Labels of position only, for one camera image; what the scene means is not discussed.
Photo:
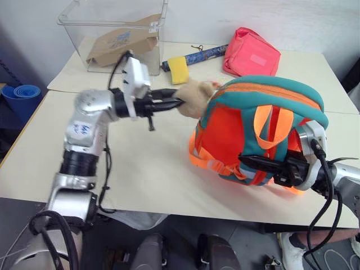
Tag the yellow sponge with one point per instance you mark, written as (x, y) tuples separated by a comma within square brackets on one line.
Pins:
[(178, 70)]

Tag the dark rounded shape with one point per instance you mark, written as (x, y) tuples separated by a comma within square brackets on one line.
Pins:
[(216, 253), (152, 253)]

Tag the silver robot torso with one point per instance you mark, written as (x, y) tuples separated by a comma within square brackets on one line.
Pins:
[(28, 253)]

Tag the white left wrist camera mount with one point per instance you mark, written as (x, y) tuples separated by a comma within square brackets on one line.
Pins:
[(135, 76)]

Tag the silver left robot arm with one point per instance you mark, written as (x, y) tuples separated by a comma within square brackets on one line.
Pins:
[(84, 104)]

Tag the white plastic bag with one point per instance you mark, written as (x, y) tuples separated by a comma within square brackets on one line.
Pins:
[(135, 218)]

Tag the white shoe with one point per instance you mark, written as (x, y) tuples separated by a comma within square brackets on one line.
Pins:
[(292, 253)]

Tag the blue patterned stick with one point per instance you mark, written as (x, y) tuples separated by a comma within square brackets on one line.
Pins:
[(202, 55)]

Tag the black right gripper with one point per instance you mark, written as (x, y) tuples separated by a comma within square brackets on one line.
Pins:
[(294, 171)]

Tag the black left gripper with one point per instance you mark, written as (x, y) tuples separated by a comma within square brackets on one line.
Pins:
[(142, 106)]

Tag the blue rolled mat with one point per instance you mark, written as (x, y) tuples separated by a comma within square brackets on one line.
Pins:
[(24, 98)]

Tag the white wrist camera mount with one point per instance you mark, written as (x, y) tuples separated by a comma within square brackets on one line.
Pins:
[(135, 76), (316, 132)]

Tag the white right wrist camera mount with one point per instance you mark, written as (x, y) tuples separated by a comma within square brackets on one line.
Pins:
[(316, 132)]

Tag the clear plastic bin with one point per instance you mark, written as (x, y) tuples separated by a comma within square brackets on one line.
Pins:
[(112, 31)]

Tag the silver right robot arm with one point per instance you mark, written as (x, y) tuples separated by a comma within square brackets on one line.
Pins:
[(347, 180)]

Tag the person's bare leg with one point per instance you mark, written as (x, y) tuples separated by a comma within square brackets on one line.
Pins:
[(326, 237)]

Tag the orange and teal backpack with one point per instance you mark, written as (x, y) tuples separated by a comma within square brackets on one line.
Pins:
[(230, 132)]

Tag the pink fabric bag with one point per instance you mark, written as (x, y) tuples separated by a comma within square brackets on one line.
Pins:
[(250, 53)]

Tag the brown cardboard piece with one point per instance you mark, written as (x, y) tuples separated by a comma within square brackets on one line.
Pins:
[(121, 42)]

